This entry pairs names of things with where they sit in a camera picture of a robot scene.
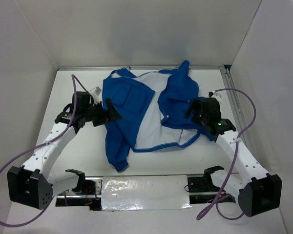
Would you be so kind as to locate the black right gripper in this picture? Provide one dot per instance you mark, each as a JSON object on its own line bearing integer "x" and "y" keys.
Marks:
{"x": 194, "y": 103}

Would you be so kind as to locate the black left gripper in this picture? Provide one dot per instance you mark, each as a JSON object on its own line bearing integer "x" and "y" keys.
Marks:
{"x": 112, "y": 114}

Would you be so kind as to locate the blue jacket white lining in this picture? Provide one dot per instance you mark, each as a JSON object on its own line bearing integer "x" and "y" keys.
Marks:
{"x": 152, "y": 107}

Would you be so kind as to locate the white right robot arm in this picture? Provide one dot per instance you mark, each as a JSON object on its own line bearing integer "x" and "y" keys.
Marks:
{"x": 256, "y": 191}

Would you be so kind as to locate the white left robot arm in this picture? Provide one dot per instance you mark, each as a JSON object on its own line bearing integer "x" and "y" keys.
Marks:
{"x": 30, "y": 184}

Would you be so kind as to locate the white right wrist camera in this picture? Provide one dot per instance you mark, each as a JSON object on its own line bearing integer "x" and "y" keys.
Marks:
{"x": 214, "y": 94}

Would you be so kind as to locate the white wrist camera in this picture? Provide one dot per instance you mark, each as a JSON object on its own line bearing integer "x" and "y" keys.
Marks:
{"x": 95, "y": 93}
{"x": 214, "y": 94}

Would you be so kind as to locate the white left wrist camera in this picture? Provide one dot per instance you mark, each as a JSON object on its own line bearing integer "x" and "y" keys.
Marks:
{"x": 95, "y": 93}

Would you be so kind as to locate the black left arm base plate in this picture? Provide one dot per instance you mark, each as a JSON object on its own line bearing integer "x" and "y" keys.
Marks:
{"x": 91, "y": 186}

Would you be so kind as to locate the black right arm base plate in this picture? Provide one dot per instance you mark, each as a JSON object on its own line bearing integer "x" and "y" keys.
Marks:
{"x": 196, "y": 185}

